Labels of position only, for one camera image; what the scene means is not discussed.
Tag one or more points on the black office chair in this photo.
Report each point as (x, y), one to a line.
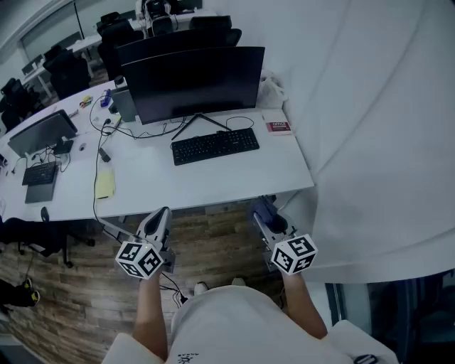
(209, 23)
(16, 103)
(67, 73)
(32, 231)
(119, 49)

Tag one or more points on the grey laptop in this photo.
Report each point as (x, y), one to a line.
(40, 193)

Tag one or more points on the person's white shoe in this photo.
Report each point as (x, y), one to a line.
(239, 281)
(200, 288)

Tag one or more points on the large black keyboard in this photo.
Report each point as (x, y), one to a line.
(215, 145)

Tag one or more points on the person's left white shoe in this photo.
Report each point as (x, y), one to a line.
(200, 288)

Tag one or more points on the white and black machine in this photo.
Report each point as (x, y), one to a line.
(156, 17)

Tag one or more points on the blue packet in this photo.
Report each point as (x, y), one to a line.
(106, 98)

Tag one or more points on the small black keyboard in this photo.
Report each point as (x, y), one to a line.
(40, 173)

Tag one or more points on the clear bottle with black cap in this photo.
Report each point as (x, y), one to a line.
(120, 81)

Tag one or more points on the white plastic bag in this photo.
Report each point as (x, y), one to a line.
(272, 90)

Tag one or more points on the person's right white shoe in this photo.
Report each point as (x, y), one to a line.
(239, 281)

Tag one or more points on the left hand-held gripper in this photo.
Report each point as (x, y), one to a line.
(140, 259)

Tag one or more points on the person's white shirt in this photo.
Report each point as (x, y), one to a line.
(231, 327)

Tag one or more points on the yellow notepad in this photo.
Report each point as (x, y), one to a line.
(105, 184)

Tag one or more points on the red and white book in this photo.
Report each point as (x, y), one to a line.
(279, 126)

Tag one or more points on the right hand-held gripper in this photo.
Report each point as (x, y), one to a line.
(293, 254)

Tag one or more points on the person's left forearm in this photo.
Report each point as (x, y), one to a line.
(151, 313)

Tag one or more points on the black power adapter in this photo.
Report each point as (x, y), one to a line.
(104, 154)

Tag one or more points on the dark blue cloth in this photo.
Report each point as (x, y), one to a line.
(261, 209)

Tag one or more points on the person's right forearm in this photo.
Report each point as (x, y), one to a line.
(302, 305)

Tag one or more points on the black mini computer box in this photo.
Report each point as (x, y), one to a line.
(64, 146)

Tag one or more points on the brown snack bar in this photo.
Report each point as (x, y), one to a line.
(73, 113)

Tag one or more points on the colourful snack packet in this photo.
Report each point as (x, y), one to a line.
(86, 102)

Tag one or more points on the black curved monitor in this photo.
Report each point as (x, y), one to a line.
(193, 85)
(170, 44)

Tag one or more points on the small yellow sticky note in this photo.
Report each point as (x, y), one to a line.
(115, 120)

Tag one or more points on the black mouse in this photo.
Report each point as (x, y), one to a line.
(45, 214)

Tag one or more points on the grey metal desk leg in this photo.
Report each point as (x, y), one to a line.
(113, 229)

